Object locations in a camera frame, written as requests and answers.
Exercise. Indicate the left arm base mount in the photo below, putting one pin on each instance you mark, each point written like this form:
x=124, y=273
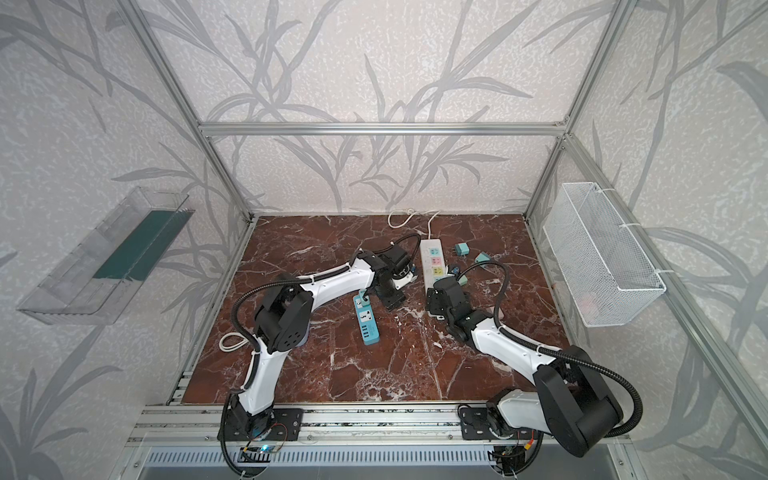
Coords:
x=281, y=424

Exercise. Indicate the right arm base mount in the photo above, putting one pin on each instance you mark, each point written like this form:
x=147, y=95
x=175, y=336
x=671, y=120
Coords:
x=477, y=423

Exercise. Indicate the aluminium frame rail front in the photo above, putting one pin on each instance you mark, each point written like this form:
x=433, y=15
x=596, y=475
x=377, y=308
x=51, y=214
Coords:
x=323, y=424

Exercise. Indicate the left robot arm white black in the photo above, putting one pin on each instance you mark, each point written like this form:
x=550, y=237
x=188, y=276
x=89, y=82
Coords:
x=274, y=318

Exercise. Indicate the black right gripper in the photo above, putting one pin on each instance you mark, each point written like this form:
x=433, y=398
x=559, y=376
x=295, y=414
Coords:
x=437, y=298

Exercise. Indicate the long white power strip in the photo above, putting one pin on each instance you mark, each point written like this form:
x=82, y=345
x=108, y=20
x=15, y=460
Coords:
x=434, y=266

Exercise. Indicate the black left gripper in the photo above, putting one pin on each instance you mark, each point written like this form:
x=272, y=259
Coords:
x=391, y=295

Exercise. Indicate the clear plastic wall tray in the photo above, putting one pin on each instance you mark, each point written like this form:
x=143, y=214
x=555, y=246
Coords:
x=95, y=282

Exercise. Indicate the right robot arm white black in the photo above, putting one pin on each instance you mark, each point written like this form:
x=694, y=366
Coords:
x=576, y=401

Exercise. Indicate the teal charger plug far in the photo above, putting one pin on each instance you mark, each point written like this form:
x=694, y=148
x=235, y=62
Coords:
x=462, y=249

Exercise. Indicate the teal power strip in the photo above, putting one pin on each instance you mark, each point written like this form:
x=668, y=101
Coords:
x=366, y=320

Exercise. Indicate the white wire mesh basket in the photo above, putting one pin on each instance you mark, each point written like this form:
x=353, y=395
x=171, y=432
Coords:
x=608, y=274

